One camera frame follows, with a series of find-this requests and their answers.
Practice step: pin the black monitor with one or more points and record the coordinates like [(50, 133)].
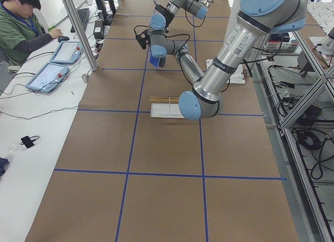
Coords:
[(105, 17)]

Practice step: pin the aluminium frame post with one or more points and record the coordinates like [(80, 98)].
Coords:
[(79, 30)]

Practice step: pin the small black device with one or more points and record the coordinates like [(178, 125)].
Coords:
[(29, 141)]

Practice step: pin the wooden rack bar left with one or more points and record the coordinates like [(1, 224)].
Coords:
[(163, 97)]

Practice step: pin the black computer mouse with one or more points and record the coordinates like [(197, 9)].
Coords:
[(62, 38)]

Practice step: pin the grey blue towel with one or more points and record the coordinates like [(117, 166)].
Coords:
[(157, 56)]

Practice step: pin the wooden rack bar right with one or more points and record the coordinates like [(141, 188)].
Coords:
[(169, 100)]

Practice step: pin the near teach pendant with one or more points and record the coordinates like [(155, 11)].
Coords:
[(47, 78)]

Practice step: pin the black keyboard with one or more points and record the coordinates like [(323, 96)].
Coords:
[(83, 15)]

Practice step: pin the wooden rack bar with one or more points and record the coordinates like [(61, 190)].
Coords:
[(163, 97), (169, 100)]

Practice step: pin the far teach pendant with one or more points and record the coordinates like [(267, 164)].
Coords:
[(67, 52)]

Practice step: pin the white towel rack base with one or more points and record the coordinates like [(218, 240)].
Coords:
[(162, 110)]

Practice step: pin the black power adapter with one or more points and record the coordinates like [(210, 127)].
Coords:
[(98, 32)]

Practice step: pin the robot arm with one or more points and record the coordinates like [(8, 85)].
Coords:
[(254, 19), (197, 8)]

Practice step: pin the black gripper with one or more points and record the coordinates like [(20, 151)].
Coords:
[(162, 63)]

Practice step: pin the teach pendant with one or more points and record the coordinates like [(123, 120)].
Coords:
[(47, 78), (67, 52)]

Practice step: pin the seated person green shirt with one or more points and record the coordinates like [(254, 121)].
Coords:
[(21, 31)]

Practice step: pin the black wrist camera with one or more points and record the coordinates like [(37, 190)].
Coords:
[(143, 39)]

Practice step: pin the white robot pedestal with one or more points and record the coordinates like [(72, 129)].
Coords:
[(233, 51)]

